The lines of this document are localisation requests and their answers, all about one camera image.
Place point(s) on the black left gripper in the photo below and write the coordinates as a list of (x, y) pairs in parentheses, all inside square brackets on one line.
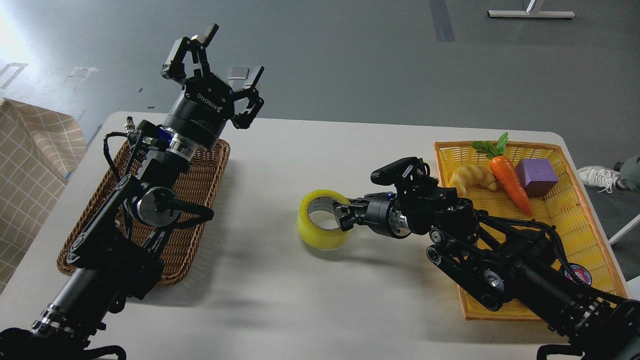
[(202, 112)]

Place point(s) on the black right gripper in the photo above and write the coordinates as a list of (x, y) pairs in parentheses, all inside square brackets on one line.
[(378, 211)]

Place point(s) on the yellow tape roll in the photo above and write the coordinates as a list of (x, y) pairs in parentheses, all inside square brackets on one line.
[(316, 223)]

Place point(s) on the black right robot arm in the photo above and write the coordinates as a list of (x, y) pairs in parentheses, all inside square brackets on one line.
[(497, 260)]

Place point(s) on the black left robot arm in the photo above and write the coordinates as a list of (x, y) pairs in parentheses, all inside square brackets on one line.
[(117, 254)]

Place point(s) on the toy croissant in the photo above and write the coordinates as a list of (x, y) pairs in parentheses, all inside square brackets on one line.
[(469, 175)]

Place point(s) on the toy carrot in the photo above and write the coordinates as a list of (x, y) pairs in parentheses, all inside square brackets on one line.
[(504, 171)]

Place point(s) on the beige checkered cloth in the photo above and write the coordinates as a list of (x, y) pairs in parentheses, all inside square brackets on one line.
[(39, 148)]

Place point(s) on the purple foam cube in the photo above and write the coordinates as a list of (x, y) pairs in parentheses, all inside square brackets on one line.
[(536, 176)]

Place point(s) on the yellow plastic basket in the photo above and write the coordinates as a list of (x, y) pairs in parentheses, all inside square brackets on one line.
[(565, 206)]

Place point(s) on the small jar with dark lid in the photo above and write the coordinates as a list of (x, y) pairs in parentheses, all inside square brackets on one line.
[(577, 273)]

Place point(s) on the white sneaker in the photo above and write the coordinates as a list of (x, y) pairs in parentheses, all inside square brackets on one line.
[(602, 178)]

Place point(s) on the white office chair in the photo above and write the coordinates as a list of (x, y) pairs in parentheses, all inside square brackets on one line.
[(626, 229)]

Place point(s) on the white stand base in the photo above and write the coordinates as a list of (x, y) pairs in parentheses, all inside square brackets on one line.
[(533, 10)]

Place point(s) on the grey trouser leg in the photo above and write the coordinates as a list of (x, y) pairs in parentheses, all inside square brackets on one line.
[(629, 174)]

